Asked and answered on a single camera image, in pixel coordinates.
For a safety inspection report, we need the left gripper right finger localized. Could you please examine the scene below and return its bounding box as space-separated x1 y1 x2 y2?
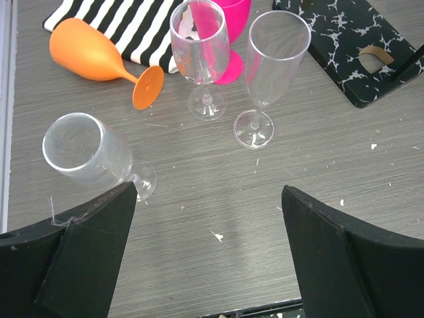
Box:
282 185 423 317

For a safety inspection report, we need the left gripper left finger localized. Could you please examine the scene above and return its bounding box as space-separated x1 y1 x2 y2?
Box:
1 182 137 317

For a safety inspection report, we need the gold wine glass rack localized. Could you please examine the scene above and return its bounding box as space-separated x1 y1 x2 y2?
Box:
272 0 423 109

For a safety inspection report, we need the clear champagne flute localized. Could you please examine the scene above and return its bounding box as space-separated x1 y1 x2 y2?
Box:
233 10 311 149

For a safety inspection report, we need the orange plastic wine glass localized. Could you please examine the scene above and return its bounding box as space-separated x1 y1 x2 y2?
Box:
49 18 164 110

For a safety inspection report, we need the clear round wine glass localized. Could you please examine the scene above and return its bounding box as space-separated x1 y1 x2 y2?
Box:
170 1 230 121

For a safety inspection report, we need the pink plastic wine glass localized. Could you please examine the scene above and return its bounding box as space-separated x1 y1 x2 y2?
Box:
190 0 252 85

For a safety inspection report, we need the clear stemless glass tumbler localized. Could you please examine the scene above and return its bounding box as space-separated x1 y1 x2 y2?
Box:
42 113 158 201

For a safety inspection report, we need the striped black white cloth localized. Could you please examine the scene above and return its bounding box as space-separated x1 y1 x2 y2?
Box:
42 0 183 74

